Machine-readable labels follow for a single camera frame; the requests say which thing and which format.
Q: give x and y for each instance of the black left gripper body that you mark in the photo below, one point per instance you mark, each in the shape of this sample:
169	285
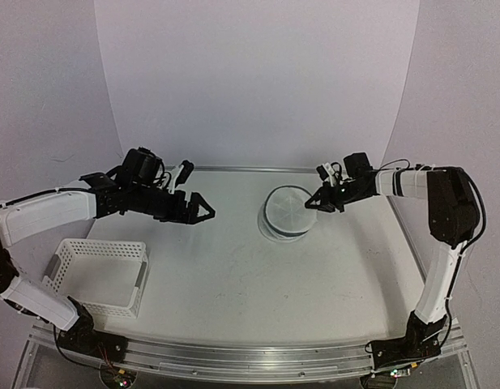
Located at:
143	203

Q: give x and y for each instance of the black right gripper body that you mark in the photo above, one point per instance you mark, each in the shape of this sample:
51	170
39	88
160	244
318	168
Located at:
343	197

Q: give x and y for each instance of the white mesh laundry bag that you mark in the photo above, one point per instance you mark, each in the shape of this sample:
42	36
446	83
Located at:
283	216

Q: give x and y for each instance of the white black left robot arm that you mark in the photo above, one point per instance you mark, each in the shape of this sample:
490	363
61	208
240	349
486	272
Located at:
28	216

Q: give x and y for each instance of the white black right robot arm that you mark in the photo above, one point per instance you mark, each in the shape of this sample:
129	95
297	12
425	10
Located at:
455	210

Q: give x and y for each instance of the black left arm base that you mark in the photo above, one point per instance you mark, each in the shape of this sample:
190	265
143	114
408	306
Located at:
84	339

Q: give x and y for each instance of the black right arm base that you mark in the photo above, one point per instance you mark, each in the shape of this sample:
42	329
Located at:
419	342

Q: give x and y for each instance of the white perforated plastic basket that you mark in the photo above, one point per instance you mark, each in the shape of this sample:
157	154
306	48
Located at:
107	277

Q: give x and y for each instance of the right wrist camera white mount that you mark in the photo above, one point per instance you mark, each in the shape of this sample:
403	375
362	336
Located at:
330	173

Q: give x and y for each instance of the aluminium rear table rail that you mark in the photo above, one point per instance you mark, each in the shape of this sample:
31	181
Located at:
252	169

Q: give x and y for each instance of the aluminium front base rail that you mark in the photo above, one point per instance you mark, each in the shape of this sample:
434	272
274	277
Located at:
239	363

